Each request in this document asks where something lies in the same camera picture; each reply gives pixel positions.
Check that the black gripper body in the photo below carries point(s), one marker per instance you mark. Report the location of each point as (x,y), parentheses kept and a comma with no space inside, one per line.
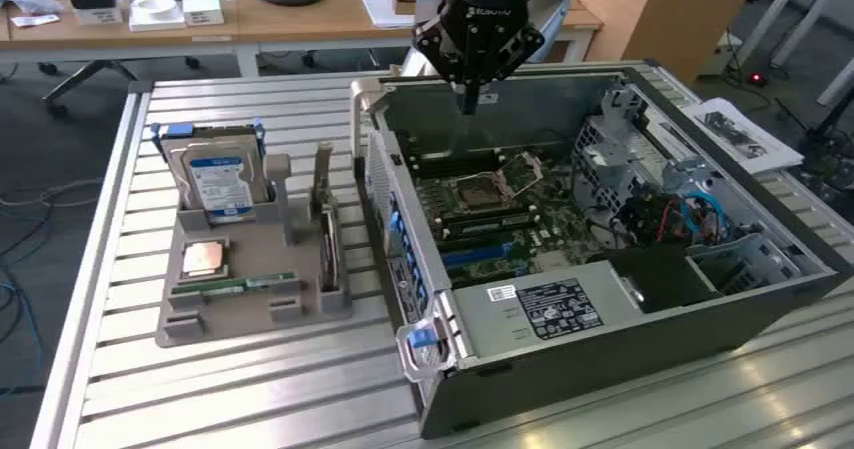
(483,19)

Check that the graphics card with black cooler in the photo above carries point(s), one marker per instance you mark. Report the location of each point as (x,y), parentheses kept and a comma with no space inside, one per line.
(328,249)

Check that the white paper stack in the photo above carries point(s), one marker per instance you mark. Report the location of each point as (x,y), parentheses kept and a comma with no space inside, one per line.
(383,11)

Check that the wooden office desk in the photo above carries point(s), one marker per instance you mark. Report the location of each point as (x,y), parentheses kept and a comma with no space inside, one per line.
(67,34)
(320,24)

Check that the black RAM slot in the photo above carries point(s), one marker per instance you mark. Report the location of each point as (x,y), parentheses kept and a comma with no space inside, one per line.
(454,156)
(460,170)

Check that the metal socket cover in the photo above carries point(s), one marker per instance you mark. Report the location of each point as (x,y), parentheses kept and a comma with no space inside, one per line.
(523,174)

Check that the CPU socket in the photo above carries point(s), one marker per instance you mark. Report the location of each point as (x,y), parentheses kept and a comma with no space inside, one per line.
(476,194)

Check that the small white box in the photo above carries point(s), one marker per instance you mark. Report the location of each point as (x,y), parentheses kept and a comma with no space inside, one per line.
(202,9)

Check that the power strip with red light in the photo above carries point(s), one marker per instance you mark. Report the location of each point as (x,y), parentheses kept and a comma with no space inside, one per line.
(757,79)

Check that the green motherboard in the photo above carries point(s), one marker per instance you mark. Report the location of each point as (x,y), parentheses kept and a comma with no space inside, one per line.
(567,224)

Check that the black RAM stick with sticker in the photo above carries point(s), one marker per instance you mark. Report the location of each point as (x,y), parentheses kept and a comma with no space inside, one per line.
(483,227)

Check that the printed paper sheets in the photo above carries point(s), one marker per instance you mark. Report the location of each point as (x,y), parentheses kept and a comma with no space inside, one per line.
(741,139)

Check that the flat white box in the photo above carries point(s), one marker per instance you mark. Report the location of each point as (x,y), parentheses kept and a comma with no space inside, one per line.
(156,25)

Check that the blue disk caddy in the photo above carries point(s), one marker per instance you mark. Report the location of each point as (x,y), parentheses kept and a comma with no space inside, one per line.
(179,131)

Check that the hard disk with blue label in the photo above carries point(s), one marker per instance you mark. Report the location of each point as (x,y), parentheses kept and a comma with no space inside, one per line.
(216,184)

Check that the blue expansion slot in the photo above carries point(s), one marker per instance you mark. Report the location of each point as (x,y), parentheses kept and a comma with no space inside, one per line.
(476,255)

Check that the white tape roll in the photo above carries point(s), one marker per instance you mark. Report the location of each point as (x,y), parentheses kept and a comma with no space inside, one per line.
(143,5)

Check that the grey parts rack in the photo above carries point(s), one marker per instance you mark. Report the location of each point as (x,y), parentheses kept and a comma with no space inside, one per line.
(267,249)

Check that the black tripod stand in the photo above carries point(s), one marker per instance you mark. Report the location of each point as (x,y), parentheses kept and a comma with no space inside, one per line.
(823,136)

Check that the white box with black lid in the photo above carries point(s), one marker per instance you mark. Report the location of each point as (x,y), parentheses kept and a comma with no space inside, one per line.
(100,16)

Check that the grey office chair base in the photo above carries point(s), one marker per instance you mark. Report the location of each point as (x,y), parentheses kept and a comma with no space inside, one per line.
(94,71)

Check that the copper-toned CPU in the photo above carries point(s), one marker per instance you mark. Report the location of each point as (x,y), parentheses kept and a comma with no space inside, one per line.
(203,259)

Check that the green RAM stick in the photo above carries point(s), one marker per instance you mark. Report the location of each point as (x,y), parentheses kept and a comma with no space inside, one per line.
(227,285)

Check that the grey power supply unit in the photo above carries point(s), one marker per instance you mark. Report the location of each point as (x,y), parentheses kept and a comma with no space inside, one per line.
(494,329)

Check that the metal disk bay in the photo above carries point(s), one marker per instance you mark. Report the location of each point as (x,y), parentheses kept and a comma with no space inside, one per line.
(767,264)

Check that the blue case latch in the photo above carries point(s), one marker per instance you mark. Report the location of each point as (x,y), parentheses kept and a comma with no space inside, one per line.
(420,341)

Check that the white card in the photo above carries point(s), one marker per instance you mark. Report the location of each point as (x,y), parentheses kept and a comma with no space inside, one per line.
(33,20)

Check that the open dark PC case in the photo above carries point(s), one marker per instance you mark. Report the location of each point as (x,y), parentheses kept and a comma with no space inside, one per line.
(601,369)

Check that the white wall box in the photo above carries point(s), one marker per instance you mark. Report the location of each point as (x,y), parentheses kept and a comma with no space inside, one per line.
(717,61)

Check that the white table frame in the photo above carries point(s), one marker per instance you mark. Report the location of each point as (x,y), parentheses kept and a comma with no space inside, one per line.
(781,59)

